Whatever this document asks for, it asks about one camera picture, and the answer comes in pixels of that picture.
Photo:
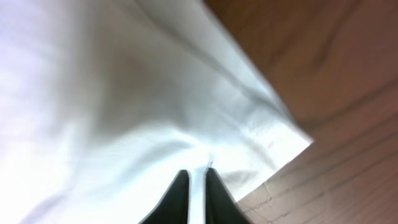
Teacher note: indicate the white t-shirt with logo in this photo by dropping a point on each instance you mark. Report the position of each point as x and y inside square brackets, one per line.
[104, 102]

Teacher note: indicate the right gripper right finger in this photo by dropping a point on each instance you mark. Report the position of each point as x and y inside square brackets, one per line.
[220, 208]

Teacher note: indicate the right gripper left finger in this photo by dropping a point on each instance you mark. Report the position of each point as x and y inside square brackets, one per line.
[173, 207]

